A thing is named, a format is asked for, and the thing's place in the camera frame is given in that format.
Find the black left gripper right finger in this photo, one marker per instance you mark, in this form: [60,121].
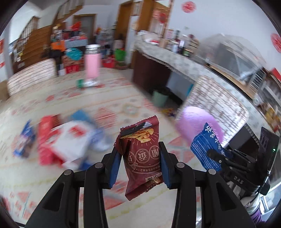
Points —
[219,205]

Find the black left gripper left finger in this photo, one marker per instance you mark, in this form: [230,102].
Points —
[60,205]

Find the blue snack wrapper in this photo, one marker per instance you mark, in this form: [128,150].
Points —
[204,141]

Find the white red KFC box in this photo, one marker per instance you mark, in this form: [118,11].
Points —
[70,142]

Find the blue white small box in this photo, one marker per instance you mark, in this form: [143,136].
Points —
[25,141]

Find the maroon snack packet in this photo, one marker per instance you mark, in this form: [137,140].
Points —
[139,146]

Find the patterned chair near basket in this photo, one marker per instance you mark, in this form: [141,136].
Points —
[228,111]

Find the long red carton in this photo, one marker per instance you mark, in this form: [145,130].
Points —
[45,152]

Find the purple perforated waste basket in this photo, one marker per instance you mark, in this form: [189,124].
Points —
[191,122]

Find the mesh food cover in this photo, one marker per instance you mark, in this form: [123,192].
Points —
[233,55]

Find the green floor bin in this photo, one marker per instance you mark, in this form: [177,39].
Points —
[159,99]

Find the green capped small jar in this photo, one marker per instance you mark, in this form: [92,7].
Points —
[85,83]

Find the leaf pattern counter cloth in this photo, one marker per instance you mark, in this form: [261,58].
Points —
[191,71]

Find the patterned chair far side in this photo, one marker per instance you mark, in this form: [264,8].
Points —
[32,75]

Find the pink thermos bottle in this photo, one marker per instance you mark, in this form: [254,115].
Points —
[92,61]

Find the wooden staircase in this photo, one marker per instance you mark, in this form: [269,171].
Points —
[35,38]

